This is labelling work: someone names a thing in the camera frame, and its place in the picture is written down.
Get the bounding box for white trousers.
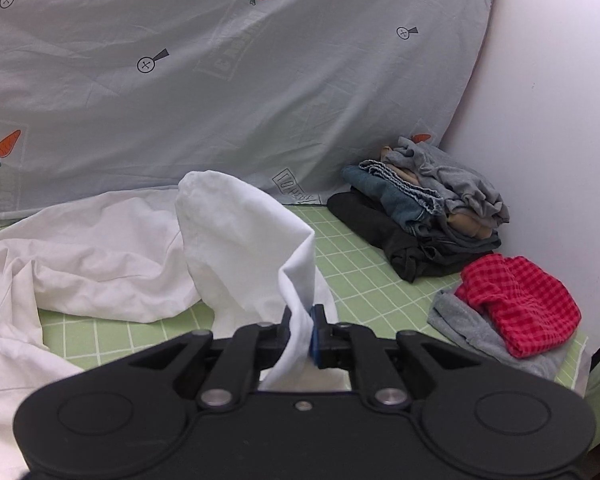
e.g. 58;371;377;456
0;171;348;479

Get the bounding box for green grid mat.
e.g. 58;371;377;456
0;204;600;456

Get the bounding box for black folded garment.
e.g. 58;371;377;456
327;191;501;283

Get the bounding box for grey sweatshirt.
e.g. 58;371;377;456
427;289;582;380

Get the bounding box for blue denim jeans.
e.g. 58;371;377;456
341;159;472;238

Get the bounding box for tan folded garment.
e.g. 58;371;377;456
380;146;493;240

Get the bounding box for grey crumpled garment on pile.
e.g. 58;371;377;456
380;136;510;229

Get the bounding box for red checked garment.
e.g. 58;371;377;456
455;254;582;359

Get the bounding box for white curved backdrop panel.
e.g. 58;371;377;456
443;0;600;350

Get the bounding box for grey carrot print sheet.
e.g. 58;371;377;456
0;0;493;224

